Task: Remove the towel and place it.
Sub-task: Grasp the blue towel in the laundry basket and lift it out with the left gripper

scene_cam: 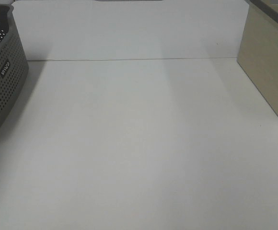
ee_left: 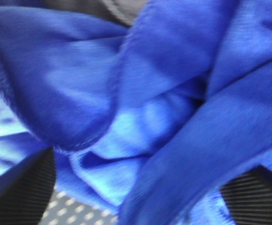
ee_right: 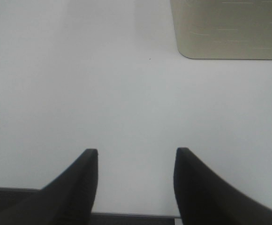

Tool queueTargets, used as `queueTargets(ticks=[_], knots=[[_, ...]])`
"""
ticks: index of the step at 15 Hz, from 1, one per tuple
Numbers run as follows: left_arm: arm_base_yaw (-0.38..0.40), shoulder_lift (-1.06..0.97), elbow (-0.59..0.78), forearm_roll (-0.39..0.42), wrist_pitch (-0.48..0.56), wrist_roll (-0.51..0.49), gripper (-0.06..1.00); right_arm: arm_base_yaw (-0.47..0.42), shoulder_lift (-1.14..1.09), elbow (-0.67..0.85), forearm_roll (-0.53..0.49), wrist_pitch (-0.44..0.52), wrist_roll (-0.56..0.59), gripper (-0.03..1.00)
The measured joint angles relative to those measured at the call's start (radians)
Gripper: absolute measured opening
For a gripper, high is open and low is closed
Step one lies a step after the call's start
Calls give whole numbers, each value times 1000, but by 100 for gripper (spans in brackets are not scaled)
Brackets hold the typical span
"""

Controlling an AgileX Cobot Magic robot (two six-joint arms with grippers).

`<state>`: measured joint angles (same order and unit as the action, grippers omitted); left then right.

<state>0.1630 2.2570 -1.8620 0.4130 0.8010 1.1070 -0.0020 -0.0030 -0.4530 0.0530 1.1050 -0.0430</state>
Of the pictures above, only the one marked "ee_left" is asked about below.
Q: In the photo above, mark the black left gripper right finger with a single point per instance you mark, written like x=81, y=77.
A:
x=249, y=197

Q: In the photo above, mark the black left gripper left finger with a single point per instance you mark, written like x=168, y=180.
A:
x=26, y=189

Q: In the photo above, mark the blue microfibre towel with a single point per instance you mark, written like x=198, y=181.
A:
x=149, y=120

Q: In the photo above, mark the grey perforated plastic basket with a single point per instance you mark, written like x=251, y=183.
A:
x=62, y=209

